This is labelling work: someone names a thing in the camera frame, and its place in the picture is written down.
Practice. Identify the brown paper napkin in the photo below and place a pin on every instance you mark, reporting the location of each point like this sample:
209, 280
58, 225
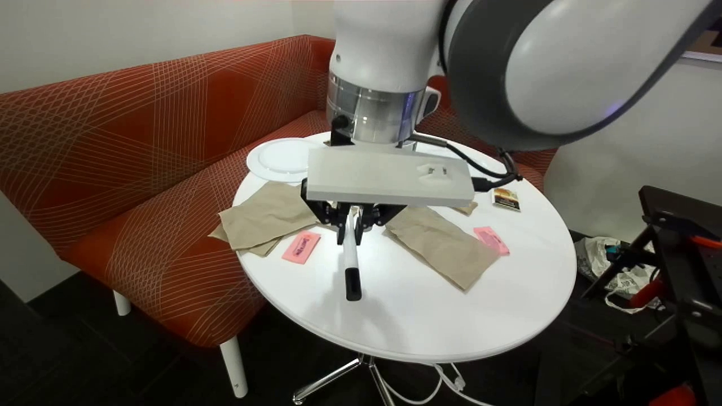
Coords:
264, 248
443, 248
263, 217

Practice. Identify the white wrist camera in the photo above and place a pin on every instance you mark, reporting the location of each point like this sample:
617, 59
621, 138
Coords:
386, 175

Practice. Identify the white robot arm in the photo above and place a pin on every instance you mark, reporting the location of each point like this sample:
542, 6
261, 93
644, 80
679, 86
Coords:
527, 59

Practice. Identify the small brown sachet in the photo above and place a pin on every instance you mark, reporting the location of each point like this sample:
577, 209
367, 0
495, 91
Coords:
466, 208

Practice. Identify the black metal stand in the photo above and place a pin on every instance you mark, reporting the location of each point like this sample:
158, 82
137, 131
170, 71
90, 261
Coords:
678, 315

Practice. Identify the small dark block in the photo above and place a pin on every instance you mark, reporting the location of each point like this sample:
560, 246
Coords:
507, 197

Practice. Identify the white sofa leg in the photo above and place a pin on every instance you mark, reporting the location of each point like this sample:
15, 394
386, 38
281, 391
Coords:
236, 368
120, 302

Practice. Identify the white mug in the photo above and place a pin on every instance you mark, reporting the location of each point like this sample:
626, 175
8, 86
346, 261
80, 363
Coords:
439, 102

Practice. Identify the pink sachet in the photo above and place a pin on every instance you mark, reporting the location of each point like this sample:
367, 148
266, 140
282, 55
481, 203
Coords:
301, 246
493, 241

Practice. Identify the chrome table base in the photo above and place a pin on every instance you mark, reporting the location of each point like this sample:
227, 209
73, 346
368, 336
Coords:
331, 378

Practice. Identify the white round plate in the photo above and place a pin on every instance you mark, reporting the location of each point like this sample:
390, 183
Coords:
273, 157

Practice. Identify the orange patterned sofa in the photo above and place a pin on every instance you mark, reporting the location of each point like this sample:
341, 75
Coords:
114, 148

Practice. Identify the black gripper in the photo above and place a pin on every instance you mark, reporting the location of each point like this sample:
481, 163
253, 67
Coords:
318, 208

